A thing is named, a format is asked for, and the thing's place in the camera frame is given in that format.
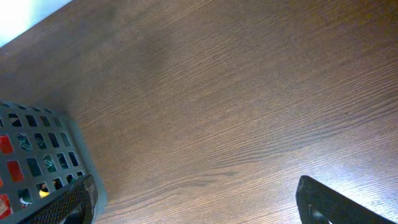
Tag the green red snack bag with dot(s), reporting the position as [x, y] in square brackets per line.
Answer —
[33, 166]

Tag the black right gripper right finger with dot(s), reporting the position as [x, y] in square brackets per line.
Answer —
[319, 204]

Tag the grey plastic basket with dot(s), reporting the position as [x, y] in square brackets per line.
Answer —
[17, 118]

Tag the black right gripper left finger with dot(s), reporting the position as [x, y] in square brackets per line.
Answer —
[75, 203]

